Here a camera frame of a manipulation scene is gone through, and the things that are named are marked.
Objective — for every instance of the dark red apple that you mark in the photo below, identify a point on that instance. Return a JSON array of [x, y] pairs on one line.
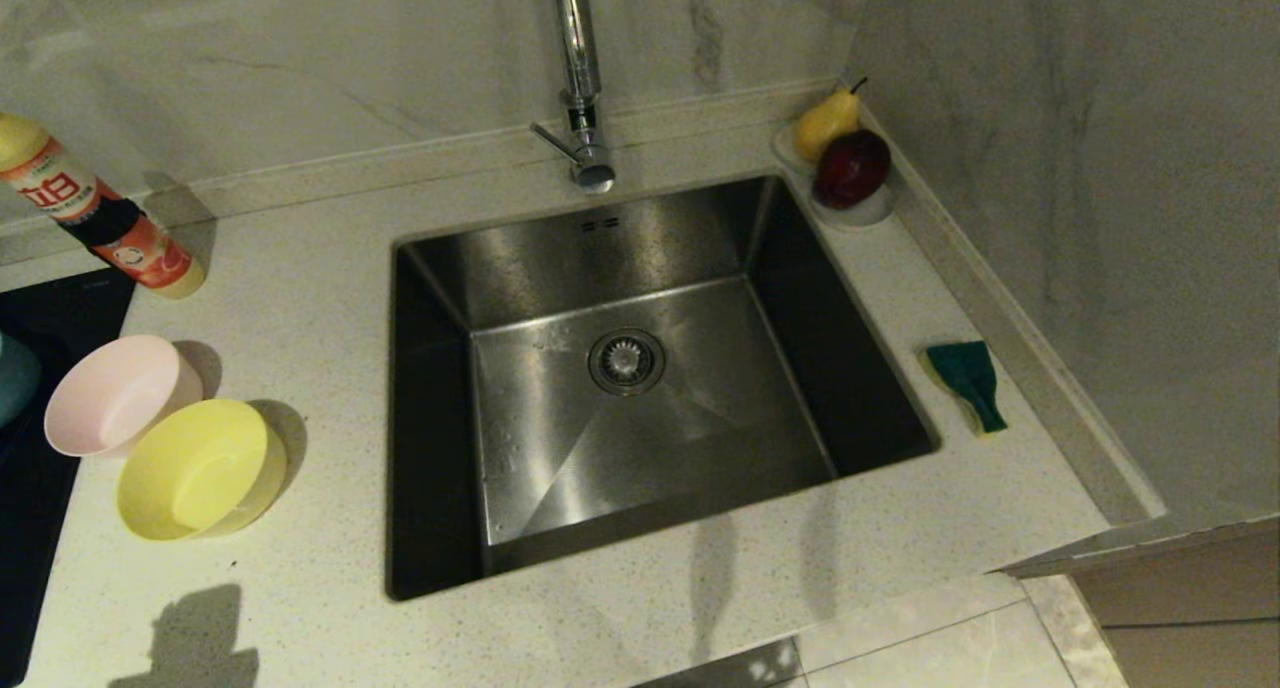
[[852, 168]]

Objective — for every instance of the blue plastic bowl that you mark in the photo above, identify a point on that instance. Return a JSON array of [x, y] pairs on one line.
[[15, 378]]

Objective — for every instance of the small white dish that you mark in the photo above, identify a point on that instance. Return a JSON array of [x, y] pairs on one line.
[[870, 215], [786, 148]]

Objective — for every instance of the yellow pear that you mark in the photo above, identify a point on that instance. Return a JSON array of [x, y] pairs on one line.
[[825, 126]]

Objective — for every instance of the chrome faucet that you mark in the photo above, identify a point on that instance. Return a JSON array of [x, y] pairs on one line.
[[580, 58]]

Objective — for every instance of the stainless steel sink basin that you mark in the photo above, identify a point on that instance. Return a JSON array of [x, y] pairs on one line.
[[700, 418]]

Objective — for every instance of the green and yellow sponge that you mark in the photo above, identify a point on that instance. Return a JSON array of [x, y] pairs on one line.
[[968, 378]]

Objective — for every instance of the pink plastic bowl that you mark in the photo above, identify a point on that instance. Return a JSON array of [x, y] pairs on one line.
[[115, 398]]

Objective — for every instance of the round metal drain strainer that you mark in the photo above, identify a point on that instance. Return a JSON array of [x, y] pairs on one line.
[[627, 360]]

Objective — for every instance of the black glass cooktop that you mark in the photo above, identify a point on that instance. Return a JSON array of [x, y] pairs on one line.
[[50, 308]]

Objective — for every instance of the light wood cabinet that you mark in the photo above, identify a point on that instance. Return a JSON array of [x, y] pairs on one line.
[[1200, 608]]

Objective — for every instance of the yellow plastic bowl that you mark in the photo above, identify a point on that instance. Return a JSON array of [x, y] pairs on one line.
[[195, 473]]

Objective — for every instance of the orange yellow detergent bottle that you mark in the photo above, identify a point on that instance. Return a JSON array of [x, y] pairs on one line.
[[70, 193]]

